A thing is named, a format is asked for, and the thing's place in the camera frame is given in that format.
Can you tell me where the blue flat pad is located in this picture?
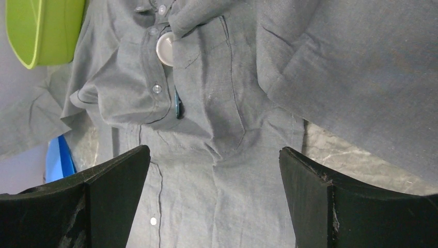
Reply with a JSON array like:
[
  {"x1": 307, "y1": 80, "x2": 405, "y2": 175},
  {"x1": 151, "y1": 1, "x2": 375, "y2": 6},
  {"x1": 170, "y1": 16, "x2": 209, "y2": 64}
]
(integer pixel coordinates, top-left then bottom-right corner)
[{"x1": 44, "y1": 135, "x2": 77, "y2": 183}]

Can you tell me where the white round disc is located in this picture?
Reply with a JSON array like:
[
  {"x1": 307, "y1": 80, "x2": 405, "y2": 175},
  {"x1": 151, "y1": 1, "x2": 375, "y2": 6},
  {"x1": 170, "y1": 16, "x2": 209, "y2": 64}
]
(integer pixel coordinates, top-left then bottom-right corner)
[{"x1": 155, "y1": 32, "x2": 175, "y2": 67}]

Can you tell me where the grey button-up shirt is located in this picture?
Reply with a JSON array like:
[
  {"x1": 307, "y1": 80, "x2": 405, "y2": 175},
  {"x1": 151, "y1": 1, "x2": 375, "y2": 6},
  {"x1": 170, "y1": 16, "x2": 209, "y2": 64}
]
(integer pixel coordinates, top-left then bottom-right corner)
[{"x1": 1, "y1": 1, "x2": 437, "y2": 247}]

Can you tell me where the green plastic tub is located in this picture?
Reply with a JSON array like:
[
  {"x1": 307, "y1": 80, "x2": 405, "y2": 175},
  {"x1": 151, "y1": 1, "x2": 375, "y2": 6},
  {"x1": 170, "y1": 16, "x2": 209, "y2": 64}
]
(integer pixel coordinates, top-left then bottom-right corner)
[{"x1": 5, "y1": 0, "x2": 86, "y2": 69}]

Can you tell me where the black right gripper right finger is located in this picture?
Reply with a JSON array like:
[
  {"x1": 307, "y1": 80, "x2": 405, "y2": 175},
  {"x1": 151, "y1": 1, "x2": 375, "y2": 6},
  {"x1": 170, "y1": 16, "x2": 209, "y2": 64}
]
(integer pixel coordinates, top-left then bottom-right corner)
[{"x1": 279, "y1": 147, "x2": 437, "y2": 247}]

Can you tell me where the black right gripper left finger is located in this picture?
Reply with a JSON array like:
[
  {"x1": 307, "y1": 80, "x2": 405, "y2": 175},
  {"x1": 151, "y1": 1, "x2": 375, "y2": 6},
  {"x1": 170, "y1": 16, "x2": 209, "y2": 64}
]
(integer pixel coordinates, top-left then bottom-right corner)
[{"x1": 1, "y1": 145, "x2": 150, "y2": 247}]

